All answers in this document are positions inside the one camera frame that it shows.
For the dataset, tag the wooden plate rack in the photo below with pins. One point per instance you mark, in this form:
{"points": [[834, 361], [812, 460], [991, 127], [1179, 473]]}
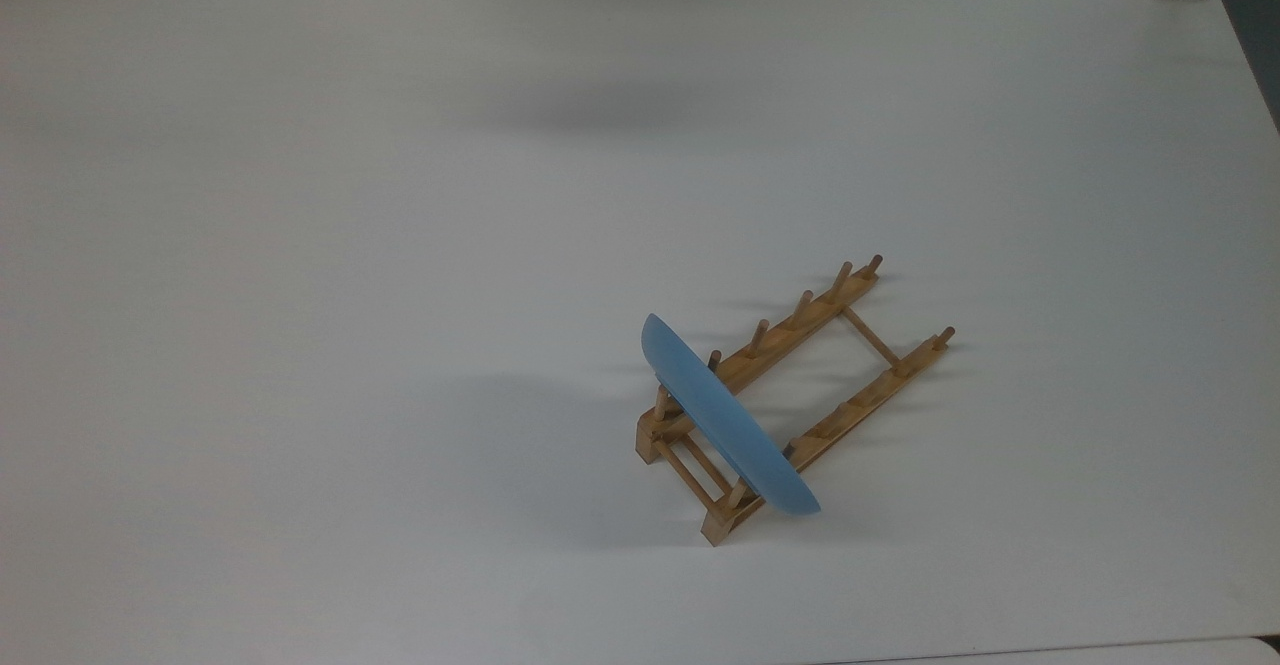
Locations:
{"points": [[790, 330]]}

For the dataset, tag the blue round plate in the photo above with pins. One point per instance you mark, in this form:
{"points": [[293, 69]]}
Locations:
{"points": [[720, 415]]}

